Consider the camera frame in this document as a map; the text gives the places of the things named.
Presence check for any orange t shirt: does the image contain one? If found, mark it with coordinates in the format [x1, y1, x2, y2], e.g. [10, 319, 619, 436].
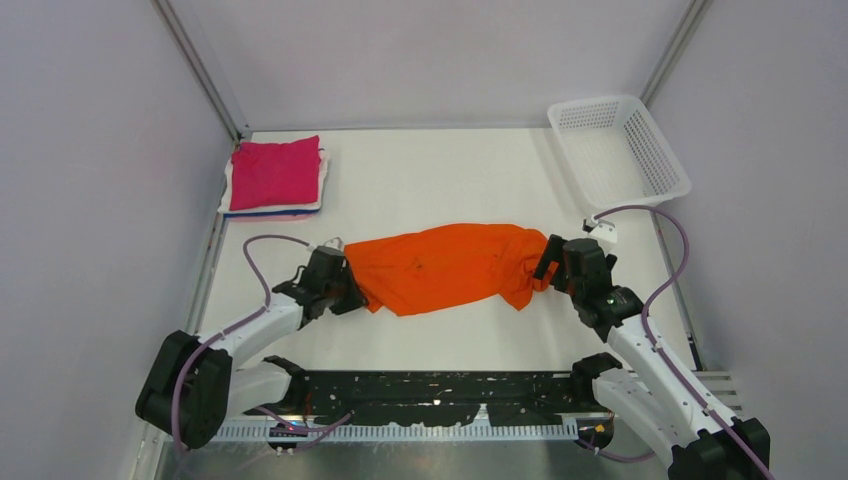
[345, 223, 555, 316]

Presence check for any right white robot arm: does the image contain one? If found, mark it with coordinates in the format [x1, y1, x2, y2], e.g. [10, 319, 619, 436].
[534, 235, 772, 479]

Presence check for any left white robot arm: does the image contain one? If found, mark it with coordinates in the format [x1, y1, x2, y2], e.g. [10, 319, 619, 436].
[134, 245, 367, 449]

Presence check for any magenta folded t shirt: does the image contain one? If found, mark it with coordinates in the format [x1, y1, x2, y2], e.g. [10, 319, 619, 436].
[221, 135, 324, 213]

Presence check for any white plastic laundry basket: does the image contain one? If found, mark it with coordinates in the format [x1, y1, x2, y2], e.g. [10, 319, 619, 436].
[547, 95, 692, 213]

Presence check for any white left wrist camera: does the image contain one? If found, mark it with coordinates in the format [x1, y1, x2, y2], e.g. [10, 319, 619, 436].
[308, 236, 345, 251]

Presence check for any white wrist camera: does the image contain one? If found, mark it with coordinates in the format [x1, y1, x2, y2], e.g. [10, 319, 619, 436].
[308, 236, 345, 251]
[582, 217, 618, 245]

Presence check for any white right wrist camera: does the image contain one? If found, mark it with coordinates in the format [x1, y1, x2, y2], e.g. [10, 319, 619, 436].
[582, 217, 618, 245]

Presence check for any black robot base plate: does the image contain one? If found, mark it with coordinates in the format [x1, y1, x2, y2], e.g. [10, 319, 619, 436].
[263, 357, 614, 433]

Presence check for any aluminium frame rail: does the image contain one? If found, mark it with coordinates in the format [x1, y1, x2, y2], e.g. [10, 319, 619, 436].
[211, 407, 612, 441]

